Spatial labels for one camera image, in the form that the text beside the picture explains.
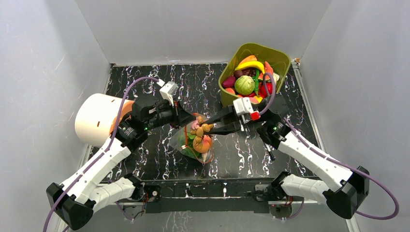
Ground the watermelon slice toy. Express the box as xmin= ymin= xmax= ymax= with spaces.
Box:
xmin=258 ymin=61 xmax=274 ymax=81

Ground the white orange cylinder roll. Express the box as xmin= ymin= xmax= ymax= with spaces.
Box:
xmin=74 ymin=93 xmax=134 ymax=147

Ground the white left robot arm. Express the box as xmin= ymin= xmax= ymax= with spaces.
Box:
xmin=46 ymin=93 xmax=195 ymax=230

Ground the orange pumpkin toy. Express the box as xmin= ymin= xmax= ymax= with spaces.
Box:
xmin=193 ymin=135 xmax=213 ymax=154

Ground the olive green plastic bin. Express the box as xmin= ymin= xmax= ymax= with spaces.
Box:
xmin=218 ymin=43 xmax=291 ymax=107

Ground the black white pen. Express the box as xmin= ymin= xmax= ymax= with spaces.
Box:
xmin=264 ymin=143 xmax=276 ymax=162

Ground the green chili pepper toy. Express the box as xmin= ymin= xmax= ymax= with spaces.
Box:
xmin=253 ymin=69 xmax=260 ymax=96

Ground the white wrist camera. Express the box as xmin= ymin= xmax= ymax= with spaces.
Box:
xmin=160 ymin=81 xmax=178 ymax=106
xmin=233 ymin=97 xmax=261 ymax=124

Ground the red chili pepper toy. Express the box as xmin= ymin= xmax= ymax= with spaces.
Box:
xmin=242 ymin=92 xmax=260 ymax=98

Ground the pink sweet potato toy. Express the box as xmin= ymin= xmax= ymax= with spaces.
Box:
xmin=190 ymin=120 xmax=200 ymax=131

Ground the orange carrot toy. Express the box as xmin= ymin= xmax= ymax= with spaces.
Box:
xmin=239 ymin=55 xmax=257 ymax=65

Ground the dark red beet toy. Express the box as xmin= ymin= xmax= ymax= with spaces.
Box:
xmin=221 ymin=75 xmax=236 ymax=88

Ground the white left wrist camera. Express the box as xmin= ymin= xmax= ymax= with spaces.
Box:
xmin=160 ymin=81 xmax=178 ymax=106

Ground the green lettuce toy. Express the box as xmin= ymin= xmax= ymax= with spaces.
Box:
xmin=177 ymin=133 xmax=202 ymax=160

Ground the pink peach toy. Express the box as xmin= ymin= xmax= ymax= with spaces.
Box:
xmin=225 ymin=88 xmax=236 ymax=95

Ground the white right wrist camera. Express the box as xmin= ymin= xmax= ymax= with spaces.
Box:
xmin=233 ymin=97 xmax=261 ymax=124

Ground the clear zip top bag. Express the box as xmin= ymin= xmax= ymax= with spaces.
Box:
xmin=169 ymin=113 xmax=214 ymax=164

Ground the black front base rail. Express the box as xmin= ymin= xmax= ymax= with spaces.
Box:
xmin=144 ymin=178 xmax=287 ymax=214

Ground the yellow banana toy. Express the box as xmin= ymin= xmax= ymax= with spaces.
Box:
xmin=234 ymin=61 xmax=265 ymax=74

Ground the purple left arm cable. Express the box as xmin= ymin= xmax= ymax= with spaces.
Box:
xmin=42 ymin=76 xmax=162 ymax=232

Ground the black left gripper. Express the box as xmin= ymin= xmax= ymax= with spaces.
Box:
xmin=145 ymin=98 xmax=196 ymax=131

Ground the dark brown round toy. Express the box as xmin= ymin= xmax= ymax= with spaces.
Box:
xmin=233 ymin=70 xmax=244 ymax=79

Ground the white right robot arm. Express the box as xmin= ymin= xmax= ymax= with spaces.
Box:
xmin=206 ymin=95 xmax=369 ymax=219

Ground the green cabbage toy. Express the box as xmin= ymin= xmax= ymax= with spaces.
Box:
xmin=234 ymin=75 xmax=255 ymax=95

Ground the brown nuts cluster toy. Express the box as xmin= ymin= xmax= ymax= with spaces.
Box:
xmin=189 ymin=114 xmax=214 ymax=137

